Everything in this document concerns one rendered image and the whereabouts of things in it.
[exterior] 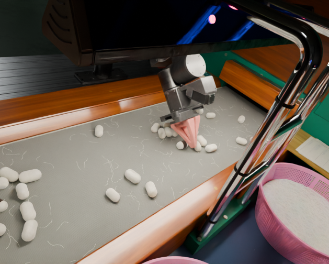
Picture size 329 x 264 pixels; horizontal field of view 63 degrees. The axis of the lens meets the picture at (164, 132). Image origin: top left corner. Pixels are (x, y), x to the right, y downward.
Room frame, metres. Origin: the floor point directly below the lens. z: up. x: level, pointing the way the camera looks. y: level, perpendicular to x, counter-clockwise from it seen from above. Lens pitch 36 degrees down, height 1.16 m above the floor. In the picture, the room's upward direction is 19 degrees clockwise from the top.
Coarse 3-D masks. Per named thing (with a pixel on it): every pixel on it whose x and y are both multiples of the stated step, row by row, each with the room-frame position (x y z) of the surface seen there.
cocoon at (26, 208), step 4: (24, 204) 0.24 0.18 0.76; (28, 204) 0.25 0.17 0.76; (20, 208) 0.24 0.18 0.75; (24, 208) 0.24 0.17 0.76; (28, 208) 0.24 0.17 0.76; (32, 208) 0.24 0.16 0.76; (24, 212) 0.23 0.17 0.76; (28, 212) 0.23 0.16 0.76; (32, 212) 0.24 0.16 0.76; (24, 216) 0.23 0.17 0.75; (28, 216) 0.23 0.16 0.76; (32, 216) 0.23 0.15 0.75
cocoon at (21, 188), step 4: (20, 184) 0.28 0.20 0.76; (24, 184) 0.28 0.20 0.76; (16, 188) 0.27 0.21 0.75; (20, 188) 0.27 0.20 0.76; (24, 188) 0.27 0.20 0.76; (20, 192) 0.26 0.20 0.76; (24, 192) 0.27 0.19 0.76; (28, 192) 0.27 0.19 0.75; (20, 196) 0.26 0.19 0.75; (24, 196) 0.26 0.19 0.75
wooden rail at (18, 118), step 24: (24, 96) 0.50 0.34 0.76; (48, 96) 0.53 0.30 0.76; (72, 96) 0.57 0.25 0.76; (96, 96) 0.60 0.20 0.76; (120, 96) 0.64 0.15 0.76; (144, 96) 0.69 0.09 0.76; (0, 120) 0.40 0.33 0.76; (24, 120) 0.42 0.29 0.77; (48, 120) 0.46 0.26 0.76; (72, 120) 0.49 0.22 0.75; (0, 144) 0.36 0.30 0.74
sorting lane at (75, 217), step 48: (48, 144) 0.40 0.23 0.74; (96, 144) 0.45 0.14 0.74; (144, 144) 0.51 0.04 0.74; (240, 144) 0.65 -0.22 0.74; (0, 192) 0.26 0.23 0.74; (48, 192) 0.29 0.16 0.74; (96, 192) 0.33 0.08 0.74; (144, 192) 0.37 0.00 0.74; (0, 240) 0.19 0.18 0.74; (48, 240) 0.21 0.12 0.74; (96, 240) 0.24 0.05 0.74
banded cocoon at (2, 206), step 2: (0, 202) 0.23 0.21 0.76; (2, 202) 0.24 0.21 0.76; (4, 202) 0.24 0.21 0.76; (6, 202) 0.24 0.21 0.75; (0, 204) 0.23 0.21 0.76; (2, 204) 0.23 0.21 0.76; (4, 204) 0.23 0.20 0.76; (6, 204) 0.24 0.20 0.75; (0, 206) 0.23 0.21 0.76; (2, 206) 0.23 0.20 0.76; (4, 206) 0.23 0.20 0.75; (6, 206) 0.23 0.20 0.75; (0, 208) 0.23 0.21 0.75; (2, 208) 0.23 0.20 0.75; (4, 208) 0.23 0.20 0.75; (6, 208) 0.23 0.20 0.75; (0, 210) 0.23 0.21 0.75; (2, 210) 0.23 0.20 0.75; (4, 210) 0.23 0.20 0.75
